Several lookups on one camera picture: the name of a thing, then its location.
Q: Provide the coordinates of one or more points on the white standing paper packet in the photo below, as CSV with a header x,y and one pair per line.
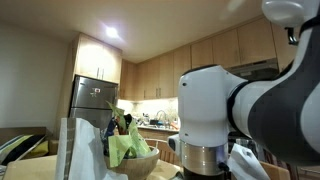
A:
x,y
83,150

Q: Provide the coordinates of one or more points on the brown wooden sofa bench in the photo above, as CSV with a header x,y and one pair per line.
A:
x,y
20,130

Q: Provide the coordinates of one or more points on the round wooden bowl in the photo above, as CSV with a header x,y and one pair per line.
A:
x,y
136,166

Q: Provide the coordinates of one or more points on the yellow pillow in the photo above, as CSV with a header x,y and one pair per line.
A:
x,y
39,151

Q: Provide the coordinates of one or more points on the striped green black pillow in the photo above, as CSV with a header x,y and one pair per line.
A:
x,y
20,146

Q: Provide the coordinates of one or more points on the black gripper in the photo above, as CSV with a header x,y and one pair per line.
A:
x,y
205,176

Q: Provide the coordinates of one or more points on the curved-back wooden chair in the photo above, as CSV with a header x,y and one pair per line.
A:
x,y
165,151

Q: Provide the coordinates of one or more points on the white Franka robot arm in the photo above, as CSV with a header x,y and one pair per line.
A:
x,y
206,106

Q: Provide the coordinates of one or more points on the round ceiling light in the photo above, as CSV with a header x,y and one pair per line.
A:
x,y
112,32

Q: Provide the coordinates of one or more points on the light green snack bag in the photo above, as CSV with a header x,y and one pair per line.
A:
x,y
118,146

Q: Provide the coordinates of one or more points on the wooden kitchen counter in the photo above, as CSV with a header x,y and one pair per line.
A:
x,y
156,133

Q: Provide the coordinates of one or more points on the steel range hood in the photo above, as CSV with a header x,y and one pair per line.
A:
x,y
256,68

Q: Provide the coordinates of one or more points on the dark blue snack bag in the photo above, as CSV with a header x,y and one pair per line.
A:
x,y
110,131

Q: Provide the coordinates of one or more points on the stainless steel fridge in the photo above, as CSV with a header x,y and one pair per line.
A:
x,y
93,96

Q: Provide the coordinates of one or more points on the light wooden cabinet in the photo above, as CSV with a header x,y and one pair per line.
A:
x,y
200,56
96,56

